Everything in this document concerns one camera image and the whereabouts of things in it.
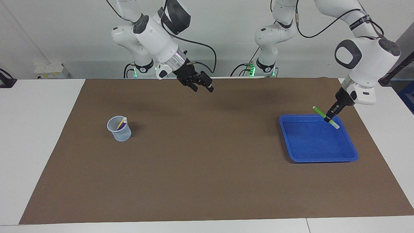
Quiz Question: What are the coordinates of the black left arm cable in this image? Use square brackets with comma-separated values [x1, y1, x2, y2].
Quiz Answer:
[293, 0, 385, 39]

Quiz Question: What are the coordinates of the brown table mat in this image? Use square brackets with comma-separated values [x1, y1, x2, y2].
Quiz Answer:
[19, 77, 414, 225]

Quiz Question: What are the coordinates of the black left base cable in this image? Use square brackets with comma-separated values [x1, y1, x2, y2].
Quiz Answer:
[230, 49, 261, 77]

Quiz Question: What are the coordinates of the black stand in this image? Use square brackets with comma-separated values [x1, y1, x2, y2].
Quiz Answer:
[377, 51, 414, 86]

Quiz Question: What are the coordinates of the green pen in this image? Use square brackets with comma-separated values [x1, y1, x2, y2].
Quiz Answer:
[312, 106, 341, 130]

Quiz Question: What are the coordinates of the black clamp mount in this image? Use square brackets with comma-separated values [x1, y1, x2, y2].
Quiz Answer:
[0, 69, 17, 88]

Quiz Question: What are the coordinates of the white wall socket box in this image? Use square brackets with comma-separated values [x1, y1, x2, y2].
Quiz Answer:
[33, 63, 70, 79]

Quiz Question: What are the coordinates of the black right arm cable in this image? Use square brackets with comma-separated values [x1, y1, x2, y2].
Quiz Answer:
[162, 0, 216, 74]

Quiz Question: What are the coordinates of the grey mesh pen cup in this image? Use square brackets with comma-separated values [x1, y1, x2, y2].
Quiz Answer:
[107, 116, 132, 142]

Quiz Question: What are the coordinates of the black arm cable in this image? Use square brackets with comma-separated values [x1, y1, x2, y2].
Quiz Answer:
[293, 0, 385, 39]
[162, 0, 216, 74]

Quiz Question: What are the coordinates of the blue crate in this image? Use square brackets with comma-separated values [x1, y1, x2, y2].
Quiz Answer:
[397, 81, 414, 114]

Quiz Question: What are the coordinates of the blue plastic tray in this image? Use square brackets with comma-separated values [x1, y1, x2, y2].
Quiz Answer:
[279, 114, 359, 163]

